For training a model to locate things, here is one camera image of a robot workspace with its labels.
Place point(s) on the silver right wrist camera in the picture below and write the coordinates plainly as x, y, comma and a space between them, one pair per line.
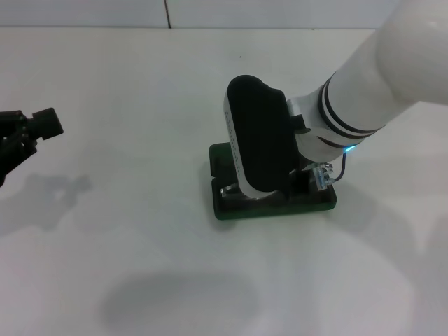
262, 133

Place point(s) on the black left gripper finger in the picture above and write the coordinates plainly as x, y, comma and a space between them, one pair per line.
45, 118
49, 133

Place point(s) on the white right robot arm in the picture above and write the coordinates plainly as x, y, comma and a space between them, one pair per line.
367, 87

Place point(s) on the clear plastic glasses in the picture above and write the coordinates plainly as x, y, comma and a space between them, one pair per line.
229, 192

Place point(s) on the green glasses case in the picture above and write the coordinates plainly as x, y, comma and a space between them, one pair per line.
280, 211

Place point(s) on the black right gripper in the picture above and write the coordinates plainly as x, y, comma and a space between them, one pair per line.
302, 183

